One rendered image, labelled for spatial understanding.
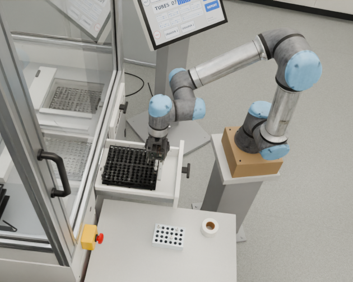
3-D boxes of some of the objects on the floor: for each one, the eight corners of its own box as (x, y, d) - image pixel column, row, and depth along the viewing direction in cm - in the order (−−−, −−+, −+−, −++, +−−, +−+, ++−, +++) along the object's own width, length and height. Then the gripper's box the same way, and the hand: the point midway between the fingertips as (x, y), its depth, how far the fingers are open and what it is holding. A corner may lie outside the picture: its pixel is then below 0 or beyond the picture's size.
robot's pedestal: (234, 200, 255) (264, 128, 196) (246, 241, 237) (283, 177, 178) (191, 204, 250) (208, 132, 191) (200, 247, 232) (222, 182, 173)
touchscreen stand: (211, 141, 285) (241, 27, 205) (163, 167, 267) (175, 53, 187) (173, 100, 308) (186, -16, 228) (126, 122, 290) (122, 3, 210)
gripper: (140, 139, 132) (140, 172, 149) (172, 143, 132) (167, 175, 149) (144, 121, 137) (143, 155, 154) (174, 125, 137) (170, 158, 154)
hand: (156, 158), depth 152 cm, fingers open, 3 cm apart
